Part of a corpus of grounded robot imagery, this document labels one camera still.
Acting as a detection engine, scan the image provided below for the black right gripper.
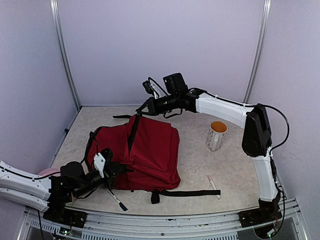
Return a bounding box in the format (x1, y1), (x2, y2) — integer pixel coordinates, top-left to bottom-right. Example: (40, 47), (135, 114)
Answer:
(138, 91), (180, 114)

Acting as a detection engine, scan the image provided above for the dark red student backpack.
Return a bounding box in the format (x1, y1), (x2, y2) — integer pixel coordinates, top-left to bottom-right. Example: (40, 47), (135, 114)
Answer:
(83, 114), (221, 204)

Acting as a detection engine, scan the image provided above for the pink capped pen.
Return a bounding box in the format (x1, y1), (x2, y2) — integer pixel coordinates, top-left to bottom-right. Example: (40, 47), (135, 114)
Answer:
(207, 175), (221, 200)

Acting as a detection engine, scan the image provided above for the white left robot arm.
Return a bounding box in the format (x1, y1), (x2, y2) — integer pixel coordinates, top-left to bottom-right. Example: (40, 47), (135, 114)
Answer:
(0, 160), (128, 223)

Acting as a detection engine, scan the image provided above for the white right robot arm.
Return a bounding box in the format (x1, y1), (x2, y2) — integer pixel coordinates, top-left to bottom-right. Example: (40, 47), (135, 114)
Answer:
(136, 72), (281, 222)

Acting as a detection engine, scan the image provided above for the blue capped white marker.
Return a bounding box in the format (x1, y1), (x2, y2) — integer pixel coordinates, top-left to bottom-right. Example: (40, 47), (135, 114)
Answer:
(106, 188), (128, 212)

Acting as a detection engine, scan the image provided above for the pink plastic plate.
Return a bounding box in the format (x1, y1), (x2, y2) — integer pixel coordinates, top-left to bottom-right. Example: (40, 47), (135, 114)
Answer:
(38, 168), (61, 177)

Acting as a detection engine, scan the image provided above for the white floral mug orange inside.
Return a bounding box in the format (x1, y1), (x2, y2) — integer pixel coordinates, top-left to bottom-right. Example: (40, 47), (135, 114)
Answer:
(206, 121), (228, 152)

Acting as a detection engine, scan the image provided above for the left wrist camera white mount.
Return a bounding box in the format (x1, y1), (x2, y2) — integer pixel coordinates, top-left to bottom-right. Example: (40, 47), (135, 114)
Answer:
(93, 148), (113, 178)

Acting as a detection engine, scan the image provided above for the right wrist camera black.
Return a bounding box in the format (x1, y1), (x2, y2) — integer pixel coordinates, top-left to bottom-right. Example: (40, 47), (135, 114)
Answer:
(142, 77), (160, 99)

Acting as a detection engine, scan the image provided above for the aluminium front frame rail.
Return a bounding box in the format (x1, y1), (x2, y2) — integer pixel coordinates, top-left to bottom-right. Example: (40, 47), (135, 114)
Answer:
(17, 198), (308, 240)

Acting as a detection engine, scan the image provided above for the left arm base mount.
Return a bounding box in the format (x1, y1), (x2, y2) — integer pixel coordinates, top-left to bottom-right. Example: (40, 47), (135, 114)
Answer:
(43, 206), (88, 229)

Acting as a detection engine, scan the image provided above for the aluminium corner post left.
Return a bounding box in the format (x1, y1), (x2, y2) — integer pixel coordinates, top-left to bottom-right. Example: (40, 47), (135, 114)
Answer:
(50, 0), (82, 113)

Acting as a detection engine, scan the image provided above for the aluminium corner post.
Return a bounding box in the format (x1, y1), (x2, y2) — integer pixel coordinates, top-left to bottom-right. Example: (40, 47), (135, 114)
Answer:
(50, 0), (82, 113)
(243, 0), (272, 103)

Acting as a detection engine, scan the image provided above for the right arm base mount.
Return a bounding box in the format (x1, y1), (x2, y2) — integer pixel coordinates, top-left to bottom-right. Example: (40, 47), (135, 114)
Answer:
(238, 192), (283, 228)

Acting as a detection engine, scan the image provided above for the aluminium corner post right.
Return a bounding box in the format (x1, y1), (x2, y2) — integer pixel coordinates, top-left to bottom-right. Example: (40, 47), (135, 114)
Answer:
(243, 0), (272, 103)

